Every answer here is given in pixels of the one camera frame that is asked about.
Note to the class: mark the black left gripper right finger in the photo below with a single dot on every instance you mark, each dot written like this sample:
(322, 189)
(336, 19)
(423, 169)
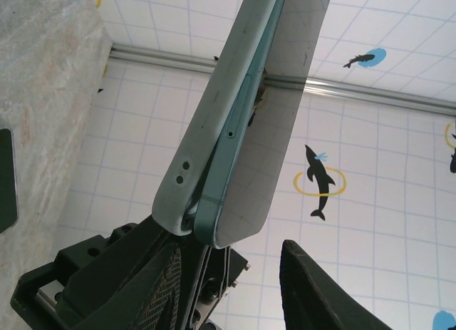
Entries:
(313, 301)

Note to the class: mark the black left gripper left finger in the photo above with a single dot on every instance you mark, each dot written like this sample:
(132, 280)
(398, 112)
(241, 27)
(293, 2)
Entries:
(142, 273)

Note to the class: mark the black smartphone teal frame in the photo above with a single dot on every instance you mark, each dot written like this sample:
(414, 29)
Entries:
(256, 148)

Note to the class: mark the pale green phone case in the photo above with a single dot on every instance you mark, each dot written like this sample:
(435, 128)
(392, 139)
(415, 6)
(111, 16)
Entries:
(199, 130)

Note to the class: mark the aluminium corner post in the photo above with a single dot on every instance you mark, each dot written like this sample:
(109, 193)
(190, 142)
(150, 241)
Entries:
(374, 93)

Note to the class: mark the black smartphone silver frame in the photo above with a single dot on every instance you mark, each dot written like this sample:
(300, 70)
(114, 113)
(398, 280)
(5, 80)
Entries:
(7, 180)

